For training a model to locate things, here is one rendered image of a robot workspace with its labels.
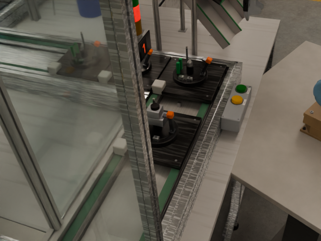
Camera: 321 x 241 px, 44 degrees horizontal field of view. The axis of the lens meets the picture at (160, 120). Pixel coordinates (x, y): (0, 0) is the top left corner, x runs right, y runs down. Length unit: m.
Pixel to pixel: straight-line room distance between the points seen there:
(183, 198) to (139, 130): 0.62
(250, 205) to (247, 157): 0.95
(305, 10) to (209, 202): 3.19
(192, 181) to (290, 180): 0.35
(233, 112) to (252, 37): 0.70
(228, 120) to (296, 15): 2.83
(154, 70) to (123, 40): 1.15
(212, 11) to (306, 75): 0.50
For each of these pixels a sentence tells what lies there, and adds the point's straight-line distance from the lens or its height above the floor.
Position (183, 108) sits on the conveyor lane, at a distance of 1.53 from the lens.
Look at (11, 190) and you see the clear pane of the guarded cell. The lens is 0.38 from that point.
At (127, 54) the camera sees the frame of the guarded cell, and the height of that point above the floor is 1.64.
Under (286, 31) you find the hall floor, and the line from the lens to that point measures 3.87.
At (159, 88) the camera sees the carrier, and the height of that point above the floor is 0.98.
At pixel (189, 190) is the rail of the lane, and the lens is 1.20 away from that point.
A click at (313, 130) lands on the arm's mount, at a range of 1.52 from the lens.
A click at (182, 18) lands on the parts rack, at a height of 0.93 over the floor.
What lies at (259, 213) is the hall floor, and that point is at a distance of 2.34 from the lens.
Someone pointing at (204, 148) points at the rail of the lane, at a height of 0.96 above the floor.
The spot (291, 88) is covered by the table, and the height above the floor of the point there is 0.86.
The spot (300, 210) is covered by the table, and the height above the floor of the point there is 0.86.
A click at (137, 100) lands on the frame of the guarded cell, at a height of 1.56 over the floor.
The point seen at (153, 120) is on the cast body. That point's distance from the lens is 1.29.
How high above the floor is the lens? 1.91
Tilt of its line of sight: 42 degrees down
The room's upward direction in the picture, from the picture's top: 6 degrees counter-clockwise
